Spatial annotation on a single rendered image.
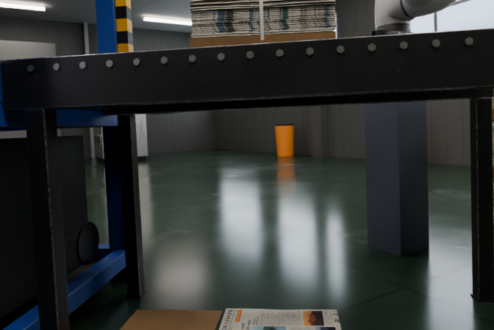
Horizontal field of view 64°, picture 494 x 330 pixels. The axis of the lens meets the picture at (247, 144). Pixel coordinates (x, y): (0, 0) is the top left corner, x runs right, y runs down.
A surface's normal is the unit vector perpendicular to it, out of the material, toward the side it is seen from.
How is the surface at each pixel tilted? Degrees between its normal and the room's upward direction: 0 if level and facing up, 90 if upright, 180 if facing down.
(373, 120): 90
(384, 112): 90
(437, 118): 90
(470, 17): 90
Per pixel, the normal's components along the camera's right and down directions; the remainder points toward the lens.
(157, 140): 0.50, 0.02
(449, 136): -0.87, 0.06
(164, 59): -0.11, 0.05
